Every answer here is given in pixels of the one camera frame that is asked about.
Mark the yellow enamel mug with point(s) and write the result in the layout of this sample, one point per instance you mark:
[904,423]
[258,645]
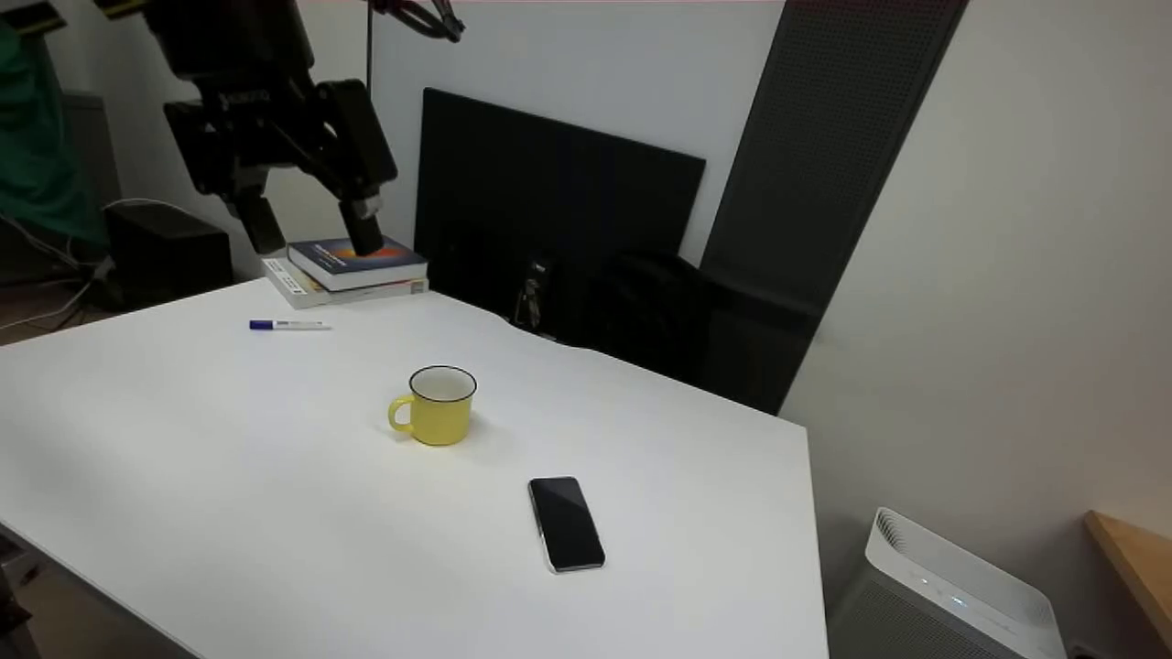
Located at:
[443,414]

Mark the dark grey leaning panel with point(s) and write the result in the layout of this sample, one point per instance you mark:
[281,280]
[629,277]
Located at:
[820,148]

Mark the black chair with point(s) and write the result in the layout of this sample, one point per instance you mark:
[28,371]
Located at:
[684,317]

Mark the green cloth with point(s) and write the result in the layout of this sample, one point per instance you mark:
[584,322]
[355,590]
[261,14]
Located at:
[41,148]

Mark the black box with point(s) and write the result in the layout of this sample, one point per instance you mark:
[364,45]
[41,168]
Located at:
[167,250]

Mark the small dark bottle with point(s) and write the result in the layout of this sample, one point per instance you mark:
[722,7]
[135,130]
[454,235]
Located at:
[531,299]

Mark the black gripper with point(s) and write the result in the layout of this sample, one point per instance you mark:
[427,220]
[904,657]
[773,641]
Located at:
[281,130]

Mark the blue capped white marker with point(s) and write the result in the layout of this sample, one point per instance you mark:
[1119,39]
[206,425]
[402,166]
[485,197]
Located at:
[288,322]

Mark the black flat monitor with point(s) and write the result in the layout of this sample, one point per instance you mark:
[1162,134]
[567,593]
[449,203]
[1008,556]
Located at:
[550,207]

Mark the wooden side table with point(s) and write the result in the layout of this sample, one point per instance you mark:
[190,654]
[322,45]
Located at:
[1142,560]

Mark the grey plastic bin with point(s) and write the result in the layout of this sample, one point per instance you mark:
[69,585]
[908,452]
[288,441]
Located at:
[930,596]

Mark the black smartphone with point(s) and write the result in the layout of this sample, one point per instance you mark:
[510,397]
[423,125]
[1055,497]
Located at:
[567,522]

